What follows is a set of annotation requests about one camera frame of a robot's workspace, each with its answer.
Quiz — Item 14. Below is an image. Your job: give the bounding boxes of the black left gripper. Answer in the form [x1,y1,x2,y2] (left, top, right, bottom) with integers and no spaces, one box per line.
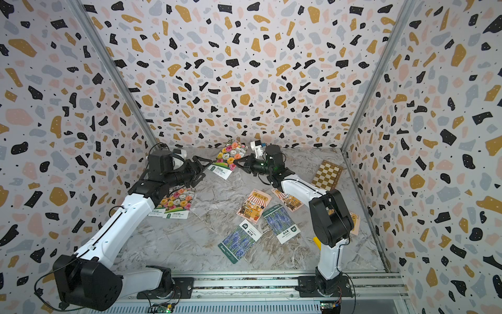
[165,155,213,190]

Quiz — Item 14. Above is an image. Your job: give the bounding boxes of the sunflower seed packet pink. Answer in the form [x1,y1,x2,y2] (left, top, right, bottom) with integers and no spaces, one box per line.
[272,188,303,213]
[237,189,271,224]

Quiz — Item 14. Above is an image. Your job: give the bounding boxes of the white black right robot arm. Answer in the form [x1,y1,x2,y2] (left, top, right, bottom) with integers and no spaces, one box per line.
[234,145,354,296]

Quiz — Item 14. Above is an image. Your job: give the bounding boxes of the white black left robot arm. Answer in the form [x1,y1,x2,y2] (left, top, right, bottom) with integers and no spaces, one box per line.
[53,148,212,311]

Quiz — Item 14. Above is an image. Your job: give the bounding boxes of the lavender seed packet right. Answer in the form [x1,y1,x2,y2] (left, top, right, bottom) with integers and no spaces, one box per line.
[263,205,301,245]

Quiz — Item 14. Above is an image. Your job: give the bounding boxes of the lavender seed packet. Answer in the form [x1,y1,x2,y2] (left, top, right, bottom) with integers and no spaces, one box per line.
[263,205,301,245]
[218,219,262,264]

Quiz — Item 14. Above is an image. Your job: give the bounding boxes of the lavender seed packet left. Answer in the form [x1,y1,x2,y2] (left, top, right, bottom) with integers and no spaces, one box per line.
[218,219,262,264]

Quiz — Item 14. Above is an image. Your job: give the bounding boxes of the wooden chessboard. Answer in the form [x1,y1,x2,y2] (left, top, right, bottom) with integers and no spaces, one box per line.
[311,160,344,191]

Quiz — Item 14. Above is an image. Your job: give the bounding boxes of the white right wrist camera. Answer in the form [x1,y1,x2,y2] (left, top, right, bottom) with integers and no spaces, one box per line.
[250,140,267,158]

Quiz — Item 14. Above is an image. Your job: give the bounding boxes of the yellow plastic frame tool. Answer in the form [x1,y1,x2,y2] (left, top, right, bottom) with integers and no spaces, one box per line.
[313,237,322,251]

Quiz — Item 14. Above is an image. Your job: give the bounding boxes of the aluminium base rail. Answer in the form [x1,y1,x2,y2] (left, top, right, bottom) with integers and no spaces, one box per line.
[107,271,414,313]

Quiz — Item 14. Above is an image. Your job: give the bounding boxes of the left aluminium corner post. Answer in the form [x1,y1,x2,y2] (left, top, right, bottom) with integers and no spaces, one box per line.
[66,1,157,149]

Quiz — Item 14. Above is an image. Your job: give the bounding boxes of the aluminium corner post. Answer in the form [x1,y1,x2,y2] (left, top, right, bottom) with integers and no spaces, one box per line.
[340,0,417,153]
[66,1,157,149]

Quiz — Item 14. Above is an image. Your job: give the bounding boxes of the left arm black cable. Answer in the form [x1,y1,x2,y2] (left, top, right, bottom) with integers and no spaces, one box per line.
[33,266,79,313]

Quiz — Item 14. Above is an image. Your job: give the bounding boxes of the right aluminium corner post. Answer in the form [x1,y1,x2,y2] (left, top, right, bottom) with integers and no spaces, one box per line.
[340,0,417,153]

